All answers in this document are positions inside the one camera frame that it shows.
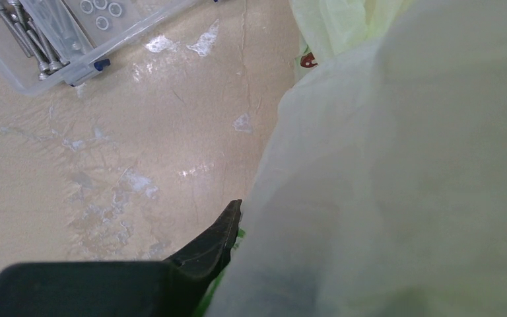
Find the green plastic bag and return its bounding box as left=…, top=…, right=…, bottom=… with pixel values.
left=205, top=1, right=507, bottom=316

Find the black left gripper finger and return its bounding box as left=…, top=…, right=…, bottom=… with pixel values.
left=0, top=200, right=242, bottom=316

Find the clear plastic screw box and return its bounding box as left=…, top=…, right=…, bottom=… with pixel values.
left=0, top=1, right=201, bottom=96

